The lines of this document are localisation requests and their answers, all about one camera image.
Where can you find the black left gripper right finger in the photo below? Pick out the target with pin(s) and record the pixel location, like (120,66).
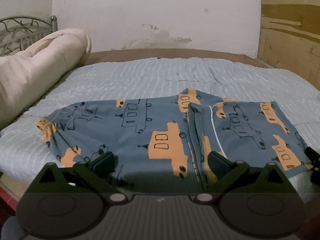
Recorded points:
(239,177)

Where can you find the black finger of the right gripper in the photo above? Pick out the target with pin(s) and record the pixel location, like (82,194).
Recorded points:
(312,155)

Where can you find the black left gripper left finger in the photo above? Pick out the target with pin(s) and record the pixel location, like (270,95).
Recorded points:
(83,177)

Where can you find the blue pants with orange trucks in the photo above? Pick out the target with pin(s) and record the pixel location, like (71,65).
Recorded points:
(181,143)

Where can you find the light blue striped bed quilt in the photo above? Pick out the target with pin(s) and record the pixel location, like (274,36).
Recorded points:
(24,152)

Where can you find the plywood wardrobe panel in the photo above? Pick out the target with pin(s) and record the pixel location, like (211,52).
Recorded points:
(289,37)

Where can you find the rolled cream blanket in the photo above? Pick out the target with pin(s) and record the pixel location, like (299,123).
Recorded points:
(29,74)

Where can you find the ornate metal headboard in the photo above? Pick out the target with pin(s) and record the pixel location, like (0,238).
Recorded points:
(20,32)

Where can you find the brown wooden bed frame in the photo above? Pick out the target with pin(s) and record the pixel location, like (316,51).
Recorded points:
(137,54)

